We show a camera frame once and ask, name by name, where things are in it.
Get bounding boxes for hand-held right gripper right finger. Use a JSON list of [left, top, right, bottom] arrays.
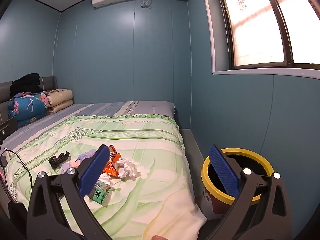
[[200, 144, 293, 240]]

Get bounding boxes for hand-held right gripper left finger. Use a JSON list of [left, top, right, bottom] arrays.
[[26, 144, 118, 240]]

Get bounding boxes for purple foam net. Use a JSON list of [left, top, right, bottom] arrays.
[[75, 149, 98, 163]]

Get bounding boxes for orange snack wrapper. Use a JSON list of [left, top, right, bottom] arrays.
[[102, 145, 122, 178]]

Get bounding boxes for yellow-rimmed brown trash bin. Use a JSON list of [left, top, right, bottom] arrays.
[[201, 148, 274, 220]]

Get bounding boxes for grey striped bedsheet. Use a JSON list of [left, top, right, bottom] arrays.
[[0, 101, 177, 153]]

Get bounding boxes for pillows at bed head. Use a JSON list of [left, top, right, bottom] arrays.
[[47, 88, 74, 114]]

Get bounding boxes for blue floral folded quilt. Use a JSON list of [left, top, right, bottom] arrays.
[[7, 92, 50, 128]]

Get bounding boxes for black device box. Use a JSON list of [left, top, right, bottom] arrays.
[[0, 119, 18, 140]]

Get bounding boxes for grey padded headboard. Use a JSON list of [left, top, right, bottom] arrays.
[[0, 75, 58, 120]]

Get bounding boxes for black clothes pile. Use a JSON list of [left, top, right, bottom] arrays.
[[10, 73, 44, 98]]

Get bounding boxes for brown-framed window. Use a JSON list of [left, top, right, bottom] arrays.
[[200, 0, 320, 75]]

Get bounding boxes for grey bed frame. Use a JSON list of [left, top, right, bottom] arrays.
[[179, 129, 205, 168]]

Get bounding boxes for black cable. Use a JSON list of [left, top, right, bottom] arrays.
[[0, 148, 34, 205]]

